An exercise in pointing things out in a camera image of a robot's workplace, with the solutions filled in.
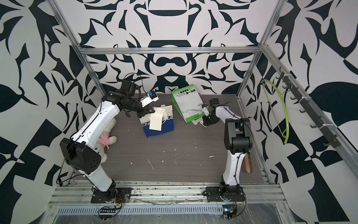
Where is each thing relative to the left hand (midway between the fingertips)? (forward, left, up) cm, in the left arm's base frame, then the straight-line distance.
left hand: (151, 107), depth 81 cm
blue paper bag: (-5, -9, -10) cm, 15 cm away
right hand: (+5, -37, -21) cm, 43 cm away
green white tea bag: (+19, -24, -18) cm, 35 cm away
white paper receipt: (-6, -3, -3) cm, 7 cm away
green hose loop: (-2, -69, 0) cm, 69 cm away
